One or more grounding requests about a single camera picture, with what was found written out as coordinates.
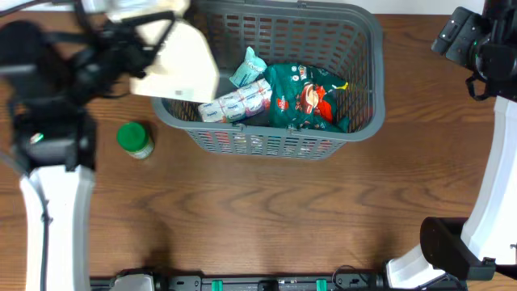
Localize green-lid jar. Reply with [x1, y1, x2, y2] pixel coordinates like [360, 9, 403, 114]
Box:
[116, 122, 154, 159]

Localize small white-teal pouch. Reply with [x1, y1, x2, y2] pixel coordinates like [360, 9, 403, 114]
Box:
[229, 47, 267, 88]

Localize tissue multipack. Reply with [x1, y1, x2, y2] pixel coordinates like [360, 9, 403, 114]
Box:
[198, 78, 272, 123]

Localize green coffee bag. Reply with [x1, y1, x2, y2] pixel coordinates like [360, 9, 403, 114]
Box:
[263, 63, 350, 133]

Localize beige paper pouch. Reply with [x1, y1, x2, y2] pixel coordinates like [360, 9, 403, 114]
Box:
[106, 0, 220, 103]

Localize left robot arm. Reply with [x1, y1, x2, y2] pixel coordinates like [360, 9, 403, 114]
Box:
[1, 2, 175, 290]

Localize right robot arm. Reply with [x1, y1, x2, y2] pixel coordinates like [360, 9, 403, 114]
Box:
[382, 0, 516, 290]

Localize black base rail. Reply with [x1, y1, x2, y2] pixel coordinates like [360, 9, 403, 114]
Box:
[90, 272, 469, 291]

